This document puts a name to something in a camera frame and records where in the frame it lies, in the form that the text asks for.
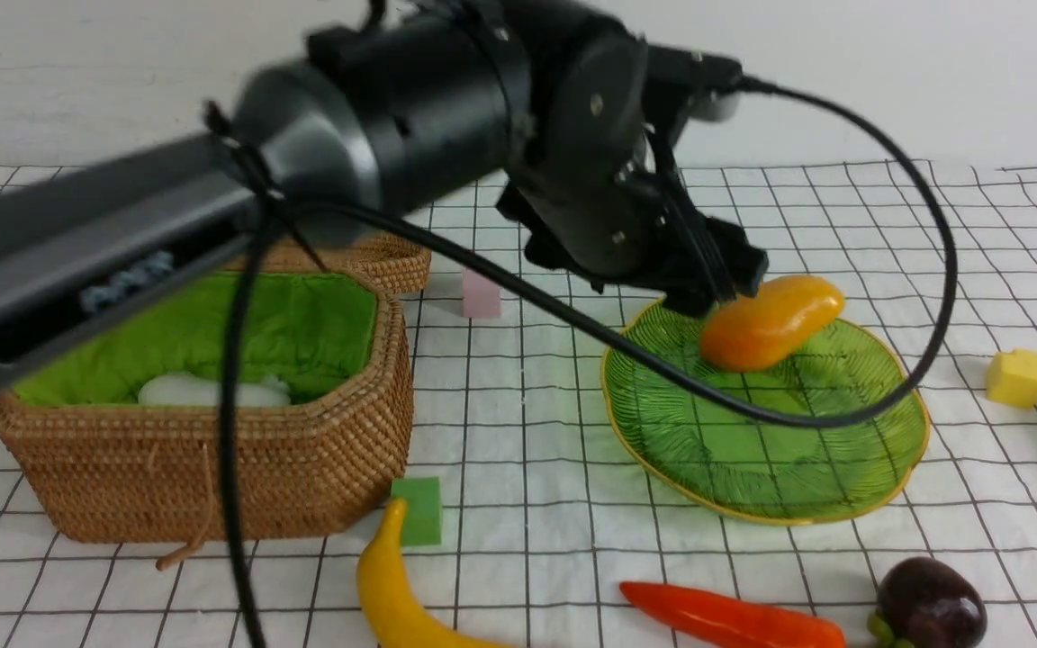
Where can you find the dark purple mangosteen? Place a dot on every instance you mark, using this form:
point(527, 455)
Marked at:
point(922, 602)

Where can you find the green glass leaf plate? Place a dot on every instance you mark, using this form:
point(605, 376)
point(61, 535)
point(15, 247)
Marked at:
point(756, 471)

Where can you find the yellow foam cube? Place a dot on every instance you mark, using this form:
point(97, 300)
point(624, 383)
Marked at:
point(1011, 378)

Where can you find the woven wicker basket lid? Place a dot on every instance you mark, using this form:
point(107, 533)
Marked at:
point(395, 264)

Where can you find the green foam cube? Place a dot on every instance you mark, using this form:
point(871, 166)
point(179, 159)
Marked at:
point(423, 524)

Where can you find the orange carrot green leaves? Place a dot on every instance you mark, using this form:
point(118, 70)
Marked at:
point(729, 622)

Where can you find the orange yellow mango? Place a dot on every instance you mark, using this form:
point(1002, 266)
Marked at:
point(749, 335)

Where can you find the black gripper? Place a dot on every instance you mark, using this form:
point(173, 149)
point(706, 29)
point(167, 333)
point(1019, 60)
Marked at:
point(601, 195)

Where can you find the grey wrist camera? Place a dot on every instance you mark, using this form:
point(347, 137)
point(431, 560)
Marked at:
point(690, 84)

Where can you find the woven wicker basket green lining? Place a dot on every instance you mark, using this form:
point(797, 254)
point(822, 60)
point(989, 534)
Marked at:
point(107, 469)

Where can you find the yellow banana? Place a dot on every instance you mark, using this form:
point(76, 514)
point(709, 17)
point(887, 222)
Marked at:
point(389, 605)

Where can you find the white radish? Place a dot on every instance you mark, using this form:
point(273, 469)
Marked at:
point(187, 390)

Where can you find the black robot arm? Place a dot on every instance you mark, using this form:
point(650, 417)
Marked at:
point(368, 126)

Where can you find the white black grid tablecloth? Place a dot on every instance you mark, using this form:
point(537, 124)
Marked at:
point(545, 513)

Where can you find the pink foam cube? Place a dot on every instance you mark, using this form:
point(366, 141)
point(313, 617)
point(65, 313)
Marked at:
point(481, 297)

